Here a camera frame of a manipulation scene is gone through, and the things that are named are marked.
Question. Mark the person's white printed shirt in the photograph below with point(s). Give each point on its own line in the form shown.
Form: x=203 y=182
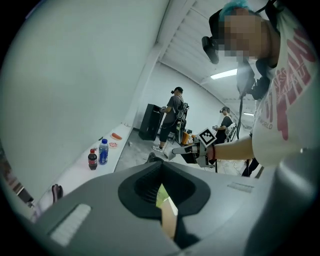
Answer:
x=295 y=100

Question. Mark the ceiling light panel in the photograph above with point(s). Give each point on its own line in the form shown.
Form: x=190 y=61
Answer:
x=223 y=74
x=248 y=113

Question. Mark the red and white disc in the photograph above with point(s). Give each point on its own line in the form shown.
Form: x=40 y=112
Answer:
x=113 y=145

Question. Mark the white curved ledge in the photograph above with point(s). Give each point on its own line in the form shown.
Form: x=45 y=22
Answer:
x=82 y=180

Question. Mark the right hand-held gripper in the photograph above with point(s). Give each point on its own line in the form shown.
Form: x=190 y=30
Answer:
x=206 y=137

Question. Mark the orange sausage toy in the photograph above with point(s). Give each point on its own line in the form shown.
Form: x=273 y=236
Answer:
x=116 y=136

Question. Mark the green drink bottle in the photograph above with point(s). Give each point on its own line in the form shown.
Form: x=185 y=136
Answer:
x=161 y=196

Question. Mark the person's head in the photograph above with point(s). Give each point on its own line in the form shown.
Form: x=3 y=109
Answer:
x=265 y=42

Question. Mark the small cola bottle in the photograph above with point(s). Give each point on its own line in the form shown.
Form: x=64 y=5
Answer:
x=92 y=160

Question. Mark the blue drink bottle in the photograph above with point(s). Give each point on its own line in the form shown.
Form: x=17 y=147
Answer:
x=103 y=152

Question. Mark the black head-mounted camera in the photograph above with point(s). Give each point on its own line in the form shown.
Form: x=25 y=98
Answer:
x=211 y=47

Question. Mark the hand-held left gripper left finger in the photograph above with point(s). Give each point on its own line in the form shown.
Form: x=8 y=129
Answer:
x=100 y=212

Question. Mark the small white box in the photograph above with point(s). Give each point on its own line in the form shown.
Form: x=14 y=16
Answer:
x=130 y=144

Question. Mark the person's right forearm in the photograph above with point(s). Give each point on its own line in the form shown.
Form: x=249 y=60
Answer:
x=235 y=150

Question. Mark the black cabinet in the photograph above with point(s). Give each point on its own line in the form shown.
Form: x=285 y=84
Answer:
x=150 y=122

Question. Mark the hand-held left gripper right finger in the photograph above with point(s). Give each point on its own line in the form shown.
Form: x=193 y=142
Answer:
x=225 y=212

